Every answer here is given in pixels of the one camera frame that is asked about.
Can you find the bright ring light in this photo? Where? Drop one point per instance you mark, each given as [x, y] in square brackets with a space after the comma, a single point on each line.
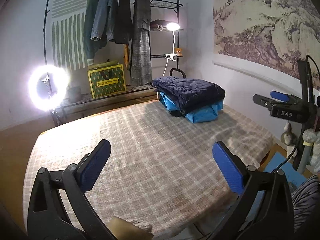
[47, 87]

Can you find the black hanging jacket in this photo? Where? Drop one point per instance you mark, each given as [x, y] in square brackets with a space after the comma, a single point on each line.
[123, 30]

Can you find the blue denim hanging jacket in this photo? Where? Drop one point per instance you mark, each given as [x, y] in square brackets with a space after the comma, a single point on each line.
[104, 22]

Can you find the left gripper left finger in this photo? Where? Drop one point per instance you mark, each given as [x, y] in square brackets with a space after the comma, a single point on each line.
[47, 216]

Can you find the white clip desk lamp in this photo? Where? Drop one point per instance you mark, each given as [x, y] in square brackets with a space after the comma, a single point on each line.
[173, 27]

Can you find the striped sleeve forearm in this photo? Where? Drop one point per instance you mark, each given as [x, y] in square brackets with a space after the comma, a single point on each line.
[304, 200]

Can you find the light blue jacket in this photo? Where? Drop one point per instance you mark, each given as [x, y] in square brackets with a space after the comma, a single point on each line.
[204, 114]

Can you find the dark green hanging jacket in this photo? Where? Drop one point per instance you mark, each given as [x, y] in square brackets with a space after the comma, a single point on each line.
[90, 46]

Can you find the plaid beige bed cover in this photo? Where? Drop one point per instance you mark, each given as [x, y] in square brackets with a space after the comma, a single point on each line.
[160, 171]

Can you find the right hand in white glove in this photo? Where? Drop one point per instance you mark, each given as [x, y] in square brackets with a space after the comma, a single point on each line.
[311, 149]

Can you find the navy blue puffer jacket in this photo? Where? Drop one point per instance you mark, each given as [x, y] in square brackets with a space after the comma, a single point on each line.
[189, 94]

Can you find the green striped wall hanging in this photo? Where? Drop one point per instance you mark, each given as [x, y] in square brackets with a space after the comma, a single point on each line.
[68, 18]

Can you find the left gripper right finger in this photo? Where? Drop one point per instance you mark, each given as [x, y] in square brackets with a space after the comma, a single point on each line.
[263, 209]

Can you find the landscape painting wall scroll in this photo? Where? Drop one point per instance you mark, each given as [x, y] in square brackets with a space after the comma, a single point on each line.
[273, 33]

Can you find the yellow green patterned box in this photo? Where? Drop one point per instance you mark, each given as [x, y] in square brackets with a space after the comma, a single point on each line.
[106, 79]

